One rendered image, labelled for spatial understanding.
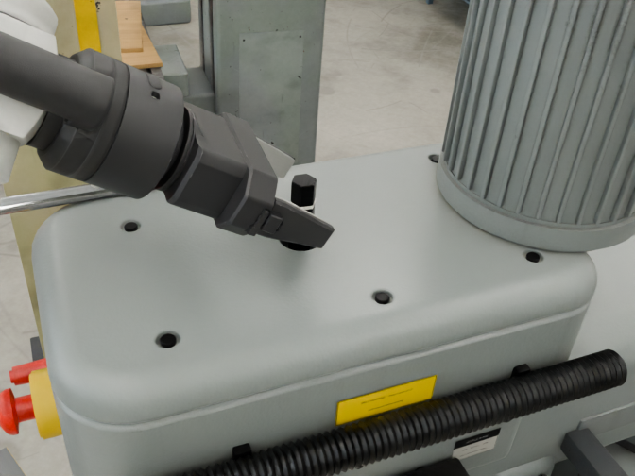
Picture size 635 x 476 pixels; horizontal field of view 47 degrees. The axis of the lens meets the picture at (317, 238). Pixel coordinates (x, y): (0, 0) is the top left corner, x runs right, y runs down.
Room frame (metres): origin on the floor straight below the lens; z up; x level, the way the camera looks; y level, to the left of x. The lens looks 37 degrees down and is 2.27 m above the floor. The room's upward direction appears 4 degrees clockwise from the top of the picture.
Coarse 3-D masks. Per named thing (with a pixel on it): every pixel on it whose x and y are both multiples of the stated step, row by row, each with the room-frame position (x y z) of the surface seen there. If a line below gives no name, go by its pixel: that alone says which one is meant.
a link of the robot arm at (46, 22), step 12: (0, 0) 0.43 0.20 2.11; (12, 0) 0.43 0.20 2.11; (24, 0) 0.44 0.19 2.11; (36, 0) 0.44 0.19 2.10; (12, 12) 0.43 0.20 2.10; (24, 12) 0.43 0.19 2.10; (36, 12) 0.44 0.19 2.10; (48, 12) 0.45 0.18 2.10; (36, 24) 0.43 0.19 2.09; (48, 24) 0.44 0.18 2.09
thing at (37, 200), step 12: (36, 192) 0.53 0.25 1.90; (48, 192) 0.53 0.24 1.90; (60, 192) 0.53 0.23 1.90; (72, 192) 0.53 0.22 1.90; (84, 192) 0.53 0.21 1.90; (96, 192) 0.54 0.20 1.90; (108, 192) 0.54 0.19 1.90; (0, 204) 0.51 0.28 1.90; (12, 204) 0.51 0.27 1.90; (24, 204) 0.51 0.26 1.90; (36, 204) 0.51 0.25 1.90; (48, 204) 0.52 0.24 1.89; (60, 204) 0.52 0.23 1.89
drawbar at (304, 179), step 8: (296, 176) 0.51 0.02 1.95; (304, 176) 0.51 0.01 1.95; (296, 184) 0.49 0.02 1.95; (304, 184) 0.50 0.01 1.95; (312, 184) 0.50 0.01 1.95; (296, 192) 0.49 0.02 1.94; (304, 192) 0.49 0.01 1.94; (312, 192) 0.49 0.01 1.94; (296, 200) 0.49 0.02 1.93; (304, 200) 0.49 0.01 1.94; (312, 200) 0.49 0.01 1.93; (296, 248) 0.49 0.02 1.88; (304, 248) 0.49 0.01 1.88
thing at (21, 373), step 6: (42, 360) 0.50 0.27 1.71; (12, 366) 0.49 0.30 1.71; (18, 366) 0.49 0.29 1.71; (24, 366) 0.49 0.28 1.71; (30, 366) 0.49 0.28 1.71; (36, 366) 0.49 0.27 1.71; (42, 366) 0.49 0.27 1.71; (12, 372) 0.48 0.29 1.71; (18, 372) 0.48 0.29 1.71; (24, 372) 0.48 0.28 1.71; (30, 372) 0.48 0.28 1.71; (12, 378) 0.48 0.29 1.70; (18, 378) 0.48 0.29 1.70; (24, 378) 0.48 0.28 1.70; (18, 384) 0.48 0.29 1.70
